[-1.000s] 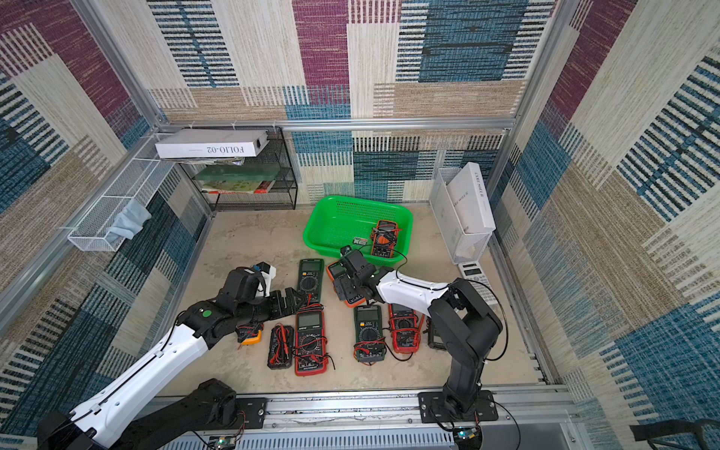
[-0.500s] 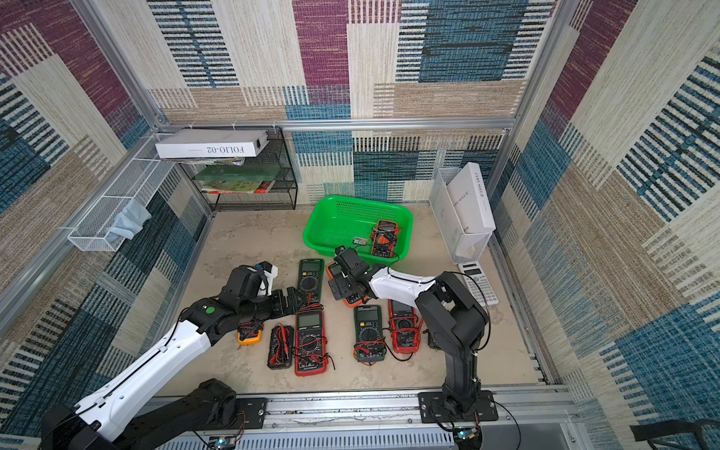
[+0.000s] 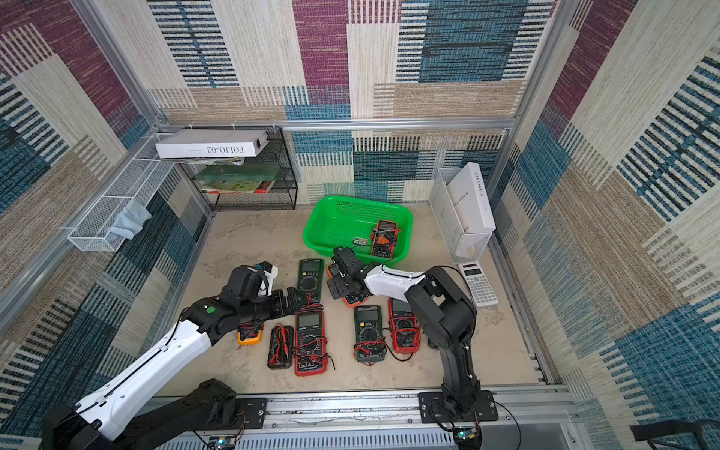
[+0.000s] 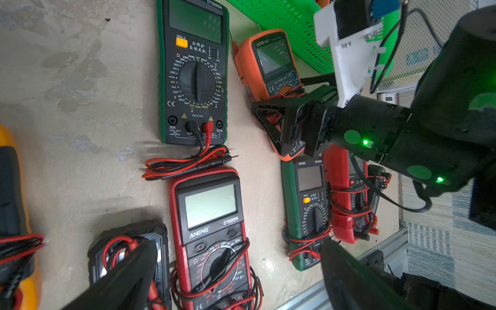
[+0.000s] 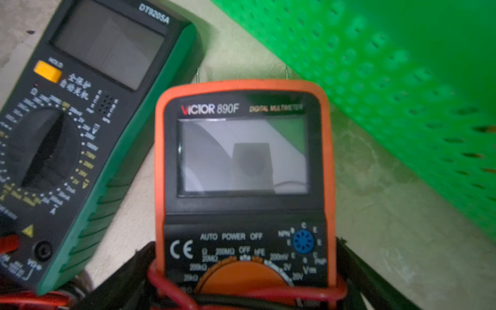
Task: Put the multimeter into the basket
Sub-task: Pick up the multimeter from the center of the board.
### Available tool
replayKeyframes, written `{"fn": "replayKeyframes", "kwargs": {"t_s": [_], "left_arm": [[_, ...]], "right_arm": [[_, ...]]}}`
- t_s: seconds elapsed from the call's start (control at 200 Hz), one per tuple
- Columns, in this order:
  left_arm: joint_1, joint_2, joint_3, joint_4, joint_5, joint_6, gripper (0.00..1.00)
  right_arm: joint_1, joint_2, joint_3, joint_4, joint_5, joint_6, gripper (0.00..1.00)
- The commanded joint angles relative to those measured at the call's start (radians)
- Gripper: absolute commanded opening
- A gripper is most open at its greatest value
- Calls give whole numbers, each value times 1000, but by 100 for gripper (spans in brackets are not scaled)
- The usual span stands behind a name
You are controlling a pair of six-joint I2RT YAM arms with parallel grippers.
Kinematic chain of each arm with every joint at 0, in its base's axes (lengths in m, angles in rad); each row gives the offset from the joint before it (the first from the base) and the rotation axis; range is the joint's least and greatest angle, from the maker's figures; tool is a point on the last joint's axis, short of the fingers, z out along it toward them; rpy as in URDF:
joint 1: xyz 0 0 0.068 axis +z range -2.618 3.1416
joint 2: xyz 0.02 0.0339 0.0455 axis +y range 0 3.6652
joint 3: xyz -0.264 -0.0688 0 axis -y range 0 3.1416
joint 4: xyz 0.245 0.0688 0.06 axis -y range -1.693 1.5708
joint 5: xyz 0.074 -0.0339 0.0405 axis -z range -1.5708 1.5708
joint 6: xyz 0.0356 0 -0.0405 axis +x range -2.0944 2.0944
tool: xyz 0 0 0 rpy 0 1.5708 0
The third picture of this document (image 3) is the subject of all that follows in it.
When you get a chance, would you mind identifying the white wire wall basket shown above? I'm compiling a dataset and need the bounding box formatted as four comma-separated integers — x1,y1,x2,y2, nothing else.
67,157,174,252

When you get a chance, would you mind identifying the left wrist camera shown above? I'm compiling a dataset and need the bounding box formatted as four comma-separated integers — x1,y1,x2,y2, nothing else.
219,262,279,309

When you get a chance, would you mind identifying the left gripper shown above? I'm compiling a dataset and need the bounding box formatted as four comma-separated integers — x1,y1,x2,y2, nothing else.
238,285,309,324

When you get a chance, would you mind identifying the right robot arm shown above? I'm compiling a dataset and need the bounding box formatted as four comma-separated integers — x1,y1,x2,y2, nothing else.
327,250,481,420

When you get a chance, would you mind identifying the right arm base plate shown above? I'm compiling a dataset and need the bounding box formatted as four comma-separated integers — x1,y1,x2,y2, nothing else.
417,390,499,424

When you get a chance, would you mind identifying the light blue cloth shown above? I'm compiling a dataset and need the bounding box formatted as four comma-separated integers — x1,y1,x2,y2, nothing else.
107,200,152,243

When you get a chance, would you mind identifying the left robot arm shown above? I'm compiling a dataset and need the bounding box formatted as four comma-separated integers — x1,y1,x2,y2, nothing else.
40,288,297,449

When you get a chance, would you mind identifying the green book on shelf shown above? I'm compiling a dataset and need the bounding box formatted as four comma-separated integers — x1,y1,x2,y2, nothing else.
193,164,282,193

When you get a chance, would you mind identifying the white box in holder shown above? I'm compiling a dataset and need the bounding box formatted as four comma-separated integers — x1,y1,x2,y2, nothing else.
446,162,496,234

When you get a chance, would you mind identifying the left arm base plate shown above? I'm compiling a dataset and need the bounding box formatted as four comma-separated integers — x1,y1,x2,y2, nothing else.
224,397,268,431

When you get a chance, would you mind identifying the large dark green multimeter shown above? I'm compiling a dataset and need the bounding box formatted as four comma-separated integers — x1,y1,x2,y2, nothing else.
296,259,324,305

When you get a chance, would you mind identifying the small red multimeter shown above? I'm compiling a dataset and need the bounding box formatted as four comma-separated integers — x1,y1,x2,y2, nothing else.
388,297,421,354

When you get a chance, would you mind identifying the black wire shelf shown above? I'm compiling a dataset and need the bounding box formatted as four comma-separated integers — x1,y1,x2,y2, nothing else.
179,127,298,213

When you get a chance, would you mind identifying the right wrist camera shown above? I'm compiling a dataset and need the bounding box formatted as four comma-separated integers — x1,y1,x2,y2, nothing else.
332,247,366,275

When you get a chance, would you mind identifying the green plastic basket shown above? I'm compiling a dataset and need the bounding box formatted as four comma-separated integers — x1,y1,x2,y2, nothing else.
303,196,414,266

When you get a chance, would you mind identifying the yellow multimeter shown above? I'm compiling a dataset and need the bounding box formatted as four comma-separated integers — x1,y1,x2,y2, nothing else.
237,320,264,346

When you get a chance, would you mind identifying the large red multimeter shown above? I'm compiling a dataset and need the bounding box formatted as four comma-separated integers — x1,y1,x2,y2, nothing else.
294,310,330,377

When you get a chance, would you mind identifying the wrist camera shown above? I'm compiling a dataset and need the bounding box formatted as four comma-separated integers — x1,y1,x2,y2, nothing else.
219,262,279,309
332,247,366,275

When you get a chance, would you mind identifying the white calculator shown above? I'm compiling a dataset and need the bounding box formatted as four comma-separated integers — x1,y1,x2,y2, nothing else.
459,262,499,309

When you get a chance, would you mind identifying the clear file holder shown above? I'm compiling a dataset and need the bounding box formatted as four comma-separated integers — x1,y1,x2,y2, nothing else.
429,174,496,264

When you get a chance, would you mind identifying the black multimeter with leads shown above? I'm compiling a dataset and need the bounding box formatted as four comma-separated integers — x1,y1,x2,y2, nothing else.
267,324,296,371

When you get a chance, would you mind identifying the white folio box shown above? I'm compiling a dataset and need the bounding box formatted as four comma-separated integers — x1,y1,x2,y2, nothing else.
156,129,269,159

